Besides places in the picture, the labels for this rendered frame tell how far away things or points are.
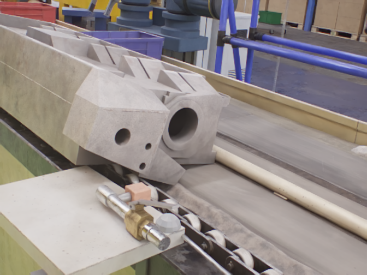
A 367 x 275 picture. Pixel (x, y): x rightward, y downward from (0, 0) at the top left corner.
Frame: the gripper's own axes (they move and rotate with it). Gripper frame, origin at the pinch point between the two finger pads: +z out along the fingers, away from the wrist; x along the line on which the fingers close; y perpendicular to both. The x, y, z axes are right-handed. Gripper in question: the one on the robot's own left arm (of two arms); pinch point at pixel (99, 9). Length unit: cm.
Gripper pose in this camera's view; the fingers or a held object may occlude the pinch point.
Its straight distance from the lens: 252.3
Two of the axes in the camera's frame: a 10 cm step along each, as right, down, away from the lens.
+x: 7.1, 3.4, -6.2
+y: -5.8, -2.1, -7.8
